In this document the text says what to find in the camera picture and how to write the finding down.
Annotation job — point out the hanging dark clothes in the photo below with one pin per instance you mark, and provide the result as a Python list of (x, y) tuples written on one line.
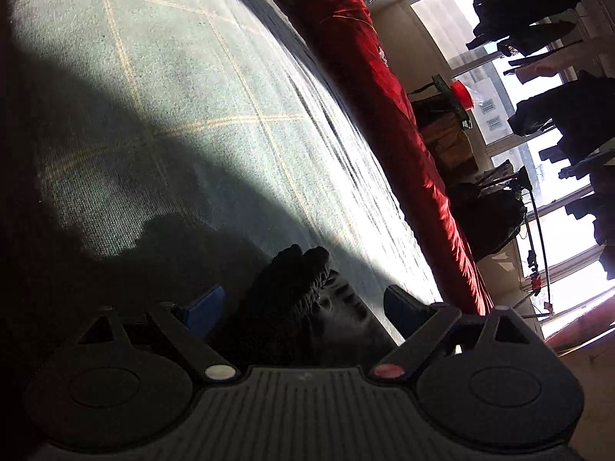
[(519, 111)]

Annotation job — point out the red duvet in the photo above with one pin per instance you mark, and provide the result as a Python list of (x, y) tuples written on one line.
[(343, 35)]

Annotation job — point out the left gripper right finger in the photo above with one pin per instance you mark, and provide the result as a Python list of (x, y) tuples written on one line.
[(423, 327)]

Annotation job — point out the black sweatpants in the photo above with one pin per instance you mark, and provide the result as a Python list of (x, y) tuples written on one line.
[(290, 310)]

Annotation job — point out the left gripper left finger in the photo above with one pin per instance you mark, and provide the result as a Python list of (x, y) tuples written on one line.
[(185, 327)]

